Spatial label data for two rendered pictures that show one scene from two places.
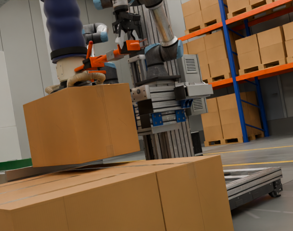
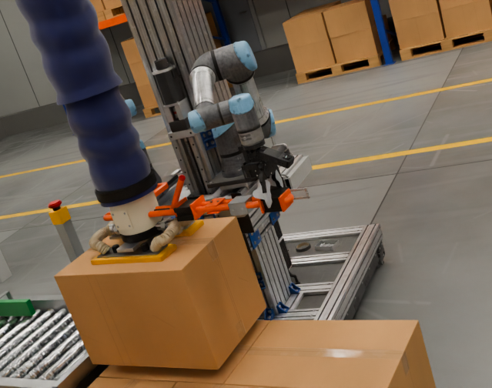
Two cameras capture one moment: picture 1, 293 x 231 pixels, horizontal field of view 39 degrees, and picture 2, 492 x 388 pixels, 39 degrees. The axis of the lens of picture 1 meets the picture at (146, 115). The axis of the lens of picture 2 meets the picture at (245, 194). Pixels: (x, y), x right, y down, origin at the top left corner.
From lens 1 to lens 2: 136 cm
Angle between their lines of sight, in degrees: 26
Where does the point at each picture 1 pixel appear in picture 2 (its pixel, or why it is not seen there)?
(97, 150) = (229, 339)
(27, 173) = (82, 372)
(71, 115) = (193, 307)
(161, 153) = not seen: hidden behind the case
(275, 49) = not seen: outside the picture
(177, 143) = (262, 244)
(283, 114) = (260, 45)
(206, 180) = (415, 363)
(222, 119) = not seen: hidden behind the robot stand
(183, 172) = (400, 372)
